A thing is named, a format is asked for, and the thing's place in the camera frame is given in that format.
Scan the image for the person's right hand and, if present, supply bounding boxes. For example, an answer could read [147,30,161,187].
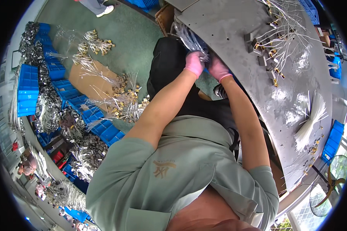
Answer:
[206,56,233,83]

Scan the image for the person's left hand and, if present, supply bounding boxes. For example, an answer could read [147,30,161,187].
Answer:
[184,51,206,80]

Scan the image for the bundle of clear sleeved wires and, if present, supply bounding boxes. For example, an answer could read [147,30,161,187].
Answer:
[171,22,209,62]

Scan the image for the brown cardboard box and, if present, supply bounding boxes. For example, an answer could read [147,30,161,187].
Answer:
[155,4,176,37]

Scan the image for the blue plastic crate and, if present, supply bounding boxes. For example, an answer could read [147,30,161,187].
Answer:
[321,120,345,164]
[326,55,342,80]
[124,0,160,13]
[299,0,320,25]

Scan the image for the small cardboard boxes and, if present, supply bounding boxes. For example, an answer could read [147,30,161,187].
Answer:
[315,26,333,49]

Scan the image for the bundle of white sleeves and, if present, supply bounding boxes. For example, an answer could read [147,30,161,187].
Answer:
[293,91,329,152]

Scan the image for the person's body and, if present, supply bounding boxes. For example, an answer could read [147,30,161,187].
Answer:
[86,115,280,231]

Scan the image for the brown cardboard sheet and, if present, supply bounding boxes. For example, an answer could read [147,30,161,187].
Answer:
[68,60,120,112]

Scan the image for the row of blue crates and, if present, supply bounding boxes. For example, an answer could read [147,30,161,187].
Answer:
[35,23,125,147]

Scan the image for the scattered brass terminals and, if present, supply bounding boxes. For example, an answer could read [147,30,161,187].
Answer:
[303,126,325,177]

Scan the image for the fan with yellow blades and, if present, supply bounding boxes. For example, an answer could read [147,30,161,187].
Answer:
[309,155,347,218]

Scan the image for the stack of blue crates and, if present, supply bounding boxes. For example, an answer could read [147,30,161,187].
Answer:
[17,64,40,117]

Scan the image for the heap of wired carbon brushes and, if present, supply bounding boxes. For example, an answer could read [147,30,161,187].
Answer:
[244,0,324,88]

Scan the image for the small heap of brass-tipped wires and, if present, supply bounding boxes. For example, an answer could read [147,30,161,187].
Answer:
[72,29,116,66]

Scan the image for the heaps of grey wired brushes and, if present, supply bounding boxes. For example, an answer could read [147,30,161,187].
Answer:
[18,21,109,183]

